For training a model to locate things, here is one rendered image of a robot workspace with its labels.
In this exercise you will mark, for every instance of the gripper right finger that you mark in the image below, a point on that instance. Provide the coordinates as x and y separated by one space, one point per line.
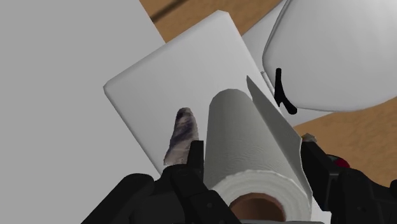
350 195

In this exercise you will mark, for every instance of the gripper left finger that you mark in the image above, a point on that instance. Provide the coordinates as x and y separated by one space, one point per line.
183 192

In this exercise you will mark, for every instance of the small red round object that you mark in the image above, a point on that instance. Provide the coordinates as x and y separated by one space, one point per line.
341 162

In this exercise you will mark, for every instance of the grey mottled cone-shaped object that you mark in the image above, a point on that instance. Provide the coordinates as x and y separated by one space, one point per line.
183 133

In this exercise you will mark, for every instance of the white paper towel roll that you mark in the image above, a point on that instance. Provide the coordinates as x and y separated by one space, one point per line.
245 149

